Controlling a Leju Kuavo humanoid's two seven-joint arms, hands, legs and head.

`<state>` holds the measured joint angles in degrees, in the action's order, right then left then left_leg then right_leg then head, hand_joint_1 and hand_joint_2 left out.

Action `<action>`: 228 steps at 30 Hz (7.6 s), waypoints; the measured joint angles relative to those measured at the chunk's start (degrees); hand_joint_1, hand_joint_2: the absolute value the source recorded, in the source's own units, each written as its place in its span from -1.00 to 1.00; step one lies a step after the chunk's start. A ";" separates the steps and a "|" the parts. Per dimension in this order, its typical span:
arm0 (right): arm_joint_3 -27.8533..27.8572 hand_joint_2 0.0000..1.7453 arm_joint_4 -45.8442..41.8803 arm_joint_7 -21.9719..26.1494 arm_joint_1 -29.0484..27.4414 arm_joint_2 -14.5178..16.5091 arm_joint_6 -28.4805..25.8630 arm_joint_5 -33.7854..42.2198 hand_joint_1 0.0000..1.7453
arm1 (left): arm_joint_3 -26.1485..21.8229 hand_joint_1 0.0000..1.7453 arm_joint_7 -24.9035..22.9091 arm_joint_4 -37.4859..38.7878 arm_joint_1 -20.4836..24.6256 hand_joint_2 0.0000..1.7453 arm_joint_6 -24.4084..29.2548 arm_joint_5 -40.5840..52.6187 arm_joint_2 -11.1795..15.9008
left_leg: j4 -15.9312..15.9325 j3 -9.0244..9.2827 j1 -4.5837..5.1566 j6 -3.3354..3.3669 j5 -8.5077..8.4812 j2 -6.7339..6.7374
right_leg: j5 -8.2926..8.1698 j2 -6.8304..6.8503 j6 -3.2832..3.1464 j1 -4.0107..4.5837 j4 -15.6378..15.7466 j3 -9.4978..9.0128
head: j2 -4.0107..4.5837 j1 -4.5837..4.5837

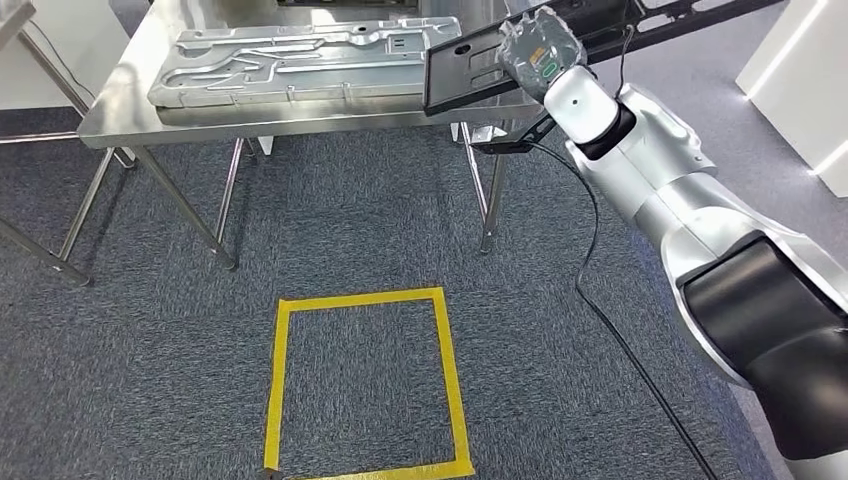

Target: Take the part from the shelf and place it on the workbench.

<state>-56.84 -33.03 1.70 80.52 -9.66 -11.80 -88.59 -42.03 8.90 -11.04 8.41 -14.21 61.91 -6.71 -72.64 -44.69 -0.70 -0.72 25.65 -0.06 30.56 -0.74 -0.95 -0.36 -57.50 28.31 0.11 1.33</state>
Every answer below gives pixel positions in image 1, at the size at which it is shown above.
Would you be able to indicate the grey metal fixture plate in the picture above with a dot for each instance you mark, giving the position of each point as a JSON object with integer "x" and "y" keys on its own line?
{"x": 298, "y": 66}

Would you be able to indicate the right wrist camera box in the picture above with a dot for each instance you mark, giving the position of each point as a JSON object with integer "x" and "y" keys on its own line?
{"x": 510, "y": 142}

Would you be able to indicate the stainless steel workbench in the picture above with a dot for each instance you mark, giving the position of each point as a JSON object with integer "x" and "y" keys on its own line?
{"x": 132, "y": 99}

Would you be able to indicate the steel frame table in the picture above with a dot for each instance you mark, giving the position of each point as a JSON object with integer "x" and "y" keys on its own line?
{"x": 73, "y": 218}

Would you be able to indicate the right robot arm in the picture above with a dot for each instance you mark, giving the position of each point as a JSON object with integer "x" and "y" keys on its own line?
{"x": 662, "y": 179}

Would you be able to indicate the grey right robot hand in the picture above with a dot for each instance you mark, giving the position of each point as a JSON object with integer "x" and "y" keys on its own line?
{"x": 540, "y": 53}

